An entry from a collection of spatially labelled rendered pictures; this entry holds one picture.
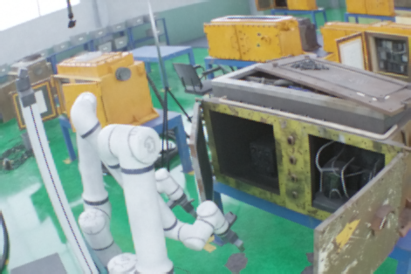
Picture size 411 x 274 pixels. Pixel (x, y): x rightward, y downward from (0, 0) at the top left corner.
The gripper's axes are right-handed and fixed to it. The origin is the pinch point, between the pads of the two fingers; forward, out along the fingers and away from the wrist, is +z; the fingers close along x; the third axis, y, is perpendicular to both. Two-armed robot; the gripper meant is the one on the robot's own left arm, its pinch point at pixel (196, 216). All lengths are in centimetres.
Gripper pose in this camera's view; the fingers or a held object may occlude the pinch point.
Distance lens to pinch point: 235.7
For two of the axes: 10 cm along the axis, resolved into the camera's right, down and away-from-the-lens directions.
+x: -3.2, -1.9, 9.3
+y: 7.5, -6.4, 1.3
